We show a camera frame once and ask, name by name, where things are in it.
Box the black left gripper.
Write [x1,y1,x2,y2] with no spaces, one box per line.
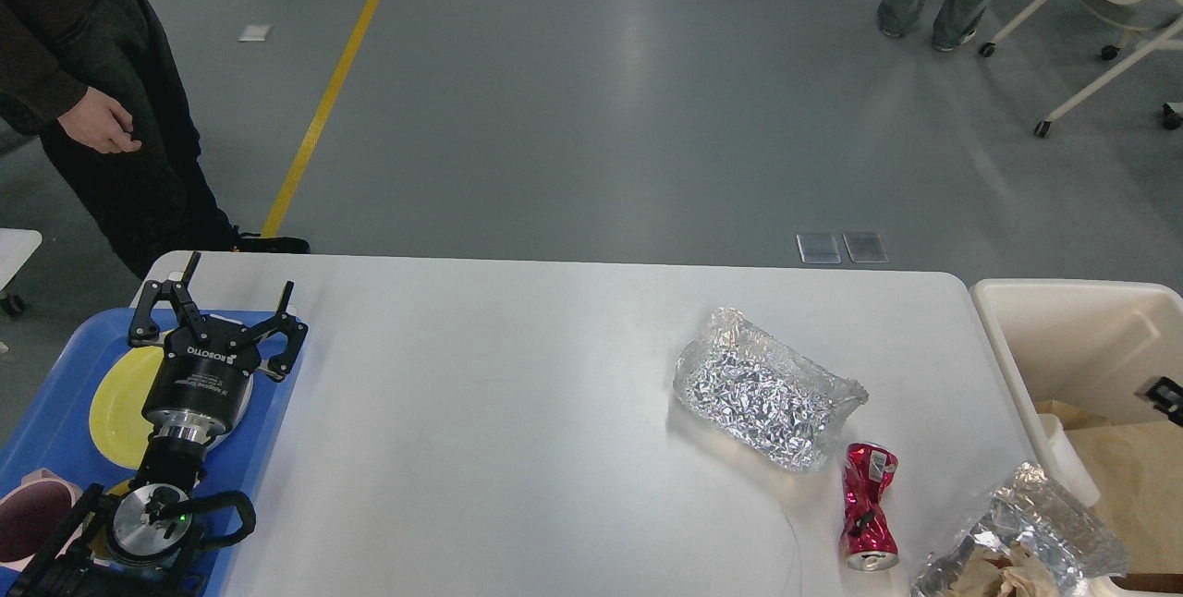
[127,249,309,439]

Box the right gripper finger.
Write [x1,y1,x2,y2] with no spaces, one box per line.
[1146,377,1183,418]

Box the large brown paper bag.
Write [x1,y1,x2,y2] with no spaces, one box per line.
[1035,400,1182,591]

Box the yellow plastic plate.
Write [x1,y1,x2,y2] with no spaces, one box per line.
[89,346,164,469]

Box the pink mug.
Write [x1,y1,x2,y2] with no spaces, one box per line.
[1,468,83,572]

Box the aluminium foil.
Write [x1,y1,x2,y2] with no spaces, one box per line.
[672,307,870,474]

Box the white paper cup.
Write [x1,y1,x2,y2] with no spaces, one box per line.
[1036,413,1100,507]

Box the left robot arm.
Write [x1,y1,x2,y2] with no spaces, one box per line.
[4,255,309,596]

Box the pink plate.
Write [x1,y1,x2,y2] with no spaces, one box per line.
[224,375,254,434]

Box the white plastic bin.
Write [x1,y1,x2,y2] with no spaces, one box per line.
[971,278,1182,596]

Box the blue plastic tray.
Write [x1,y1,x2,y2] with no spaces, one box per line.
[0,305,308,597]

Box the white side table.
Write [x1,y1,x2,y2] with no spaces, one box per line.
[0,227,43,316]

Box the crumpled brown paper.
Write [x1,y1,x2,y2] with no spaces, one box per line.
[943,541,1060,596]

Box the person in black trousers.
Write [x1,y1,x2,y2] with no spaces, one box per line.
[1,0,311,278]

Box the crushed red can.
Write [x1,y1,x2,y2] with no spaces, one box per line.
[839,442,899,572]

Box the floor socket plate right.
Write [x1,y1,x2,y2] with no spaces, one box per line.
[842,232,890,262]

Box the floor socket plate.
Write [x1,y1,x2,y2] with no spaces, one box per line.
[796,232,843,265]
[842,232,890,262]

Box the floor socket plate left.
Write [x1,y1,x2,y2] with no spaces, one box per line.
[796,232,843,265]

